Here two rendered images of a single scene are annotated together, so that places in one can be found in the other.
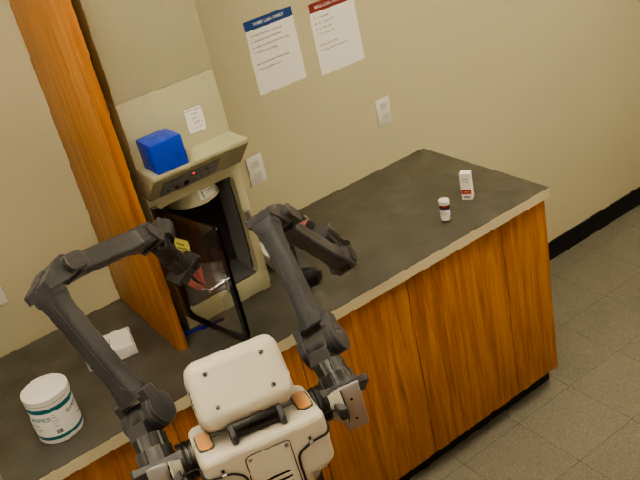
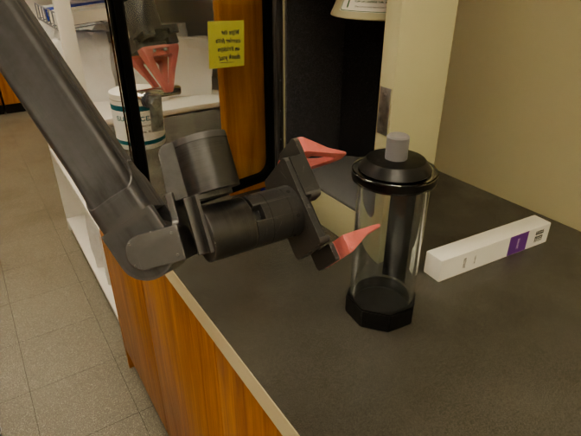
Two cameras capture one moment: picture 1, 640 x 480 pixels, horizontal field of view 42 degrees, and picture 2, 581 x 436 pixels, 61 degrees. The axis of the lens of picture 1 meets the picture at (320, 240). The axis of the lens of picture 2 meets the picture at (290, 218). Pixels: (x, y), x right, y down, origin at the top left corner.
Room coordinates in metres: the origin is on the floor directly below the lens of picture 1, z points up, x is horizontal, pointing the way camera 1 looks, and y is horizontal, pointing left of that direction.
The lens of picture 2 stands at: (2.28, -0.49, 1.40)
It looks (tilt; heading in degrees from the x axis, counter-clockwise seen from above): 28 degrees down; 86
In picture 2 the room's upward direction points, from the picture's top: straight up
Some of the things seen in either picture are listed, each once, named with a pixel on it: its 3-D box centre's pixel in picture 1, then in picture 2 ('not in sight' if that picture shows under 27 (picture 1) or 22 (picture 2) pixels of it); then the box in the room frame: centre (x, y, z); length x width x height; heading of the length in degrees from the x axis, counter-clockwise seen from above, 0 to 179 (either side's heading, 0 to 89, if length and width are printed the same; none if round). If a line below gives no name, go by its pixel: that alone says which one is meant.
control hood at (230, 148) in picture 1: (197, 169); not in sight; (2.34, 0.31, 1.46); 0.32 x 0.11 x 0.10; 119
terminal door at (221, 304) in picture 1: (202, 275); (206, 94); (2.19, 0.36, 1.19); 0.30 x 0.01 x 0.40; 39
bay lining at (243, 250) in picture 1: (193, 230); (379, 86); (2.50, 0.39, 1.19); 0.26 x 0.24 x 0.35; 119
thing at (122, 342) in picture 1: (109, 349); not in sight; (2.28, 0.73, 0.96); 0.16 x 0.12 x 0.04; 107
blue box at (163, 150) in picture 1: (162, 150); not in sight; (2.30, 0.38, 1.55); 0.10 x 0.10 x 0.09; 29
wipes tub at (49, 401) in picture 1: (52, 408); (137, 116); (1.95, 0.84, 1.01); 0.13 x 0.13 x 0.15
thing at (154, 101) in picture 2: not in sight; (155, 112); (2.11, 0.28, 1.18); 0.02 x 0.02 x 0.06; 39
